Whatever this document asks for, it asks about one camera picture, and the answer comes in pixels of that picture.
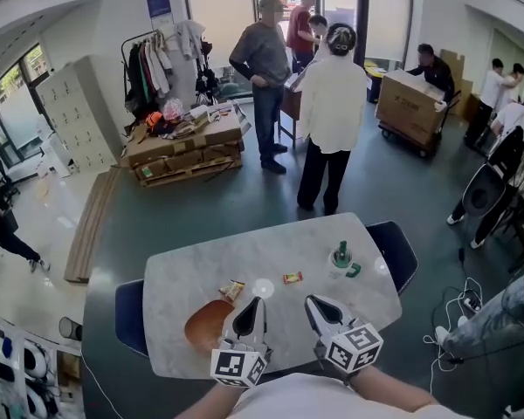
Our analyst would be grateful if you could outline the orange snack packet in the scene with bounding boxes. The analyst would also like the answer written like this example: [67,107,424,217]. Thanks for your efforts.
[218,279,246,303]

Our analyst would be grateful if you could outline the green bottle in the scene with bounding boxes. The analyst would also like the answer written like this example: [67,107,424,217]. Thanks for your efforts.
[334,240,353,267]

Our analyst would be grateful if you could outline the white equipment shelf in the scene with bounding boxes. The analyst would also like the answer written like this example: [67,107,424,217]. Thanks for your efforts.
[0,310,85,419]

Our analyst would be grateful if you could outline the blue wall poster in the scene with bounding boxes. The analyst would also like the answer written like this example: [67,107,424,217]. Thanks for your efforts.
[144,0,173,19]

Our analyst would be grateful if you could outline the grey marble table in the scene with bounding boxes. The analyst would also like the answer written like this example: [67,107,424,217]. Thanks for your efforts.
[142,211,403,380]

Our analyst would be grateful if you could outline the person's white shirt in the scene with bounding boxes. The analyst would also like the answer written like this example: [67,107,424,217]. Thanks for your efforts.
[226,372,475,419]

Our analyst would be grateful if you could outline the dark blue chair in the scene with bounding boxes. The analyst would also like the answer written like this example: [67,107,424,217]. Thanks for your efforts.
[365,220,419,297]
[114,278,150,359]

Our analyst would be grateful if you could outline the blue bin yellow lid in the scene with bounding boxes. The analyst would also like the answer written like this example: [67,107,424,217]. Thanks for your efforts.
[363,60,389,104]

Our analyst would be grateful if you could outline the wooden pallet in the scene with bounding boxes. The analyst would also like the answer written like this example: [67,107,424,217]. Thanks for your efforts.
[133,157,245,189]

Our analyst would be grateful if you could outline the black tripod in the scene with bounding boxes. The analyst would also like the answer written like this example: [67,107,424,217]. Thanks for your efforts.
[194,40,220,106]

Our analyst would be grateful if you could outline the pile of wooden planks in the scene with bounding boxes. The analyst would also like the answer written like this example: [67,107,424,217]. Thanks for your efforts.
[64,165,124,284]

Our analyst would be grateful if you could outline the small brown wooden desk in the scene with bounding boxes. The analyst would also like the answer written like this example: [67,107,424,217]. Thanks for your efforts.
[277,79,306,150]

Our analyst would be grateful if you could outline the person's right forearm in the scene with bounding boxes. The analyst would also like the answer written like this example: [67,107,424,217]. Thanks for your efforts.
[348,366,433,409]

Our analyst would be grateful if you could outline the person's left forearm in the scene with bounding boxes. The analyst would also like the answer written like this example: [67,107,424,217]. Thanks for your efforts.
[183,381,248,419]

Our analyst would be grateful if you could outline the black mesh waste bin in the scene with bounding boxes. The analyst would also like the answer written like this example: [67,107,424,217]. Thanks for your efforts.
[58,316,84,343]

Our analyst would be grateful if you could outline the black platform trolley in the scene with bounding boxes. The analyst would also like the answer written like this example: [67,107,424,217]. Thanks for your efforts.
[377,89,463,159]

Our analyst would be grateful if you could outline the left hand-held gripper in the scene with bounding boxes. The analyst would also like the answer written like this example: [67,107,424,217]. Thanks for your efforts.
[210,296,273,389]

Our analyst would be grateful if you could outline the large cardboard box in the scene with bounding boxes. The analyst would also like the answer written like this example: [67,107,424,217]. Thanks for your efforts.
[374,69,446,147]

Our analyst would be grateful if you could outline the grey metal lockers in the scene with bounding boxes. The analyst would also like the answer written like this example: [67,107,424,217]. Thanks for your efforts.
[35,55,117,175]

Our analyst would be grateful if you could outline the stack of flat cardboard boxes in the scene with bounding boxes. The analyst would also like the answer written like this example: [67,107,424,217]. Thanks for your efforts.
[121,107,246,182]

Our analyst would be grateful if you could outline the black swivel chair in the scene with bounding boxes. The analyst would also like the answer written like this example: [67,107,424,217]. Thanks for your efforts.
[459,125,524,237]

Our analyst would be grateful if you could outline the black clothes rack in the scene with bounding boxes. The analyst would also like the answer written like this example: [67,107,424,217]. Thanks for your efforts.
[121,29,176,109]

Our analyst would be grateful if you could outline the white cable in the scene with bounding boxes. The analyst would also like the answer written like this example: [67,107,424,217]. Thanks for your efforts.
[421,276,485,395]

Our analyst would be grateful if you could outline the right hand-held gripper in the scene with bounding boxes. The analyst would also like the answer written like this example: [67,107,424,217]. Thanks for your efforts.
[304,295,385,384]

